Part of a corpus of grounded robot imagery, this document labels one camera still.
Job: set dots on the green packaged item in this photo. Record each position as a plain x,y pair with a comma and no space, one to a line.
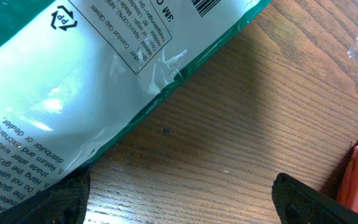
77,75

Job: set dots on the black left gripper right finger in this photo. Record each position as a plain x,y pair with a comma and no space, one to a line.
296,203

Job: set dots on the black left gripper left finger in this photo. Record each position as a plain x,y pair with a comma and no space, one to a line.
63,203

